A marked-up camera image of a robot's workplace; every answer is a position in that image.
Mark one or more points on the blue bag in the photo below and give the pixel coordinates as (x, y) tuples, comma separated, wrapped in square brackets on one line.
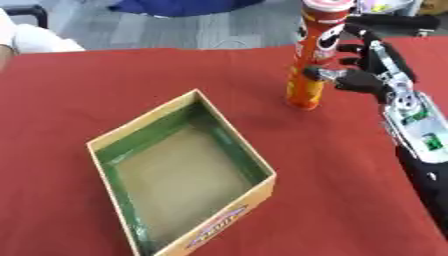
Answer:
[(181, 6)]

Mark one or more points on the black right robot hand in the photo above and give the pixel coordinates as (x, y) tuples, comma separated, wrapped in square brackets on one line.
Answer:
[(364, 80)]

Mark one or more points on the cardboard box with green inside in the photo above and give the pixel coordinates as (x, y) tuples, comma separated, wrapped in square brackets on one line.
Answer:
[(181, 173)]

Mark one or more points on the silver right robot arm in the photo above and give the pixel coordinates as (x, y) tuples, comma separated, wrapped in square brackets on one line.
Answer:
[(421, 133)]

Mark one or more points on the person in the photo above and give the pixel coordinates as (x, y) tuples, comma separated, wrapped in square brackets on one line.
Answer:
[(29, 38)]

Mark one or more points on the black chair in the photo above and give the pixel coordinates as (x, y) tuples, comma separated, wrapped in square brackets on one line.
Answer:
[(32, 11)]

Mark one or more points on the red chip can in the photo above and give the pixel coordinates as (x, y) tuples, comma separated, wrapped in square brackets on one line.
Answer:
[(315, 53)]

